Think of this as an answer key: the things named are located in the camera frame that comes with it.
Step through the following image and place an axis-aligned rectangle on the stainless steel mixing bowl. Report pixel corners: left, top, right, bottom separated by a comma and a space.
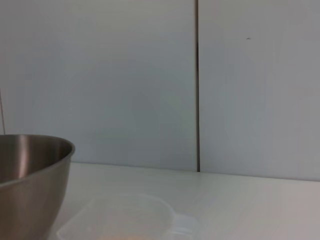
0, 134, 76, 240

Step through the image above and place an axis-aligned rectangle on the clear plastic measuring cup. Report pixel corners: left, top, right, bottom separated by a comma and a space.
55, 191, 201, 240

